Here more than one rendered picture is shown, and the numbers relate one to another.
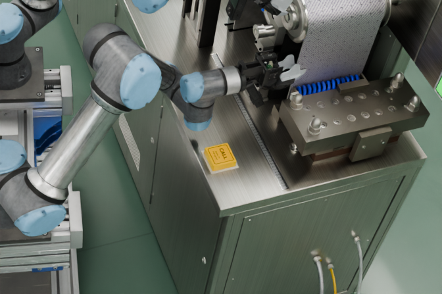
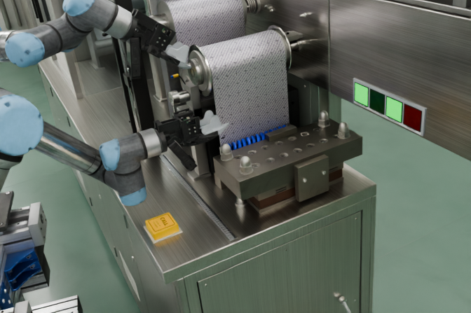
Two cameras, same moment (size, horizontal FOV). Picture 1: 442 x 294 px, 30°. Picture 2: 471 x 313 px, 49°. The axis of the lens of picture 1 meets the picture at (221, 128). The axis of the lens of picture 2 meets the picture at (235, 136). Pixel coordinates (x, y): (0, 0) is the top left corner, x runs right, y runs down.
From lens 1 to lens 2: 1.09 m
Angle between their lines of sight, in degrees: 22
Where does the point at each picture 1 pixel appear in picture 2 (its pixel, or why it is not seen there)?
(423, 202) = (412, 278)
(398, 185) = (360, 224)
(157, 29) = not seen: hidden behind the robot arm
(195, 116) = (124, 186)
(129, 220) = not seen: outside the picture
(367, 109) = (298, 145)
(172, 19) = not seen: hidden behind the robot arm
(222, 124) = (167, 202)
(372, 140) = (311, 171)
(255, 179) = (200, 237)
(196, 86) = (111, 148)
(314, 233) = (290, 296)
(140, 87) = (10, 124)
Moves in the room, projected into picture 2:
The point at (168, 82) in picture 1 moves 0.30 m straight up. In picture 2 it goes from (94, 162) to (67, 58)
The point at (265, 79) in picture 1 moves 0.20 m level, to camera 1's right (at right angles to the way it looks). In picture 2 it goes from (185, 133) to (259, 128)
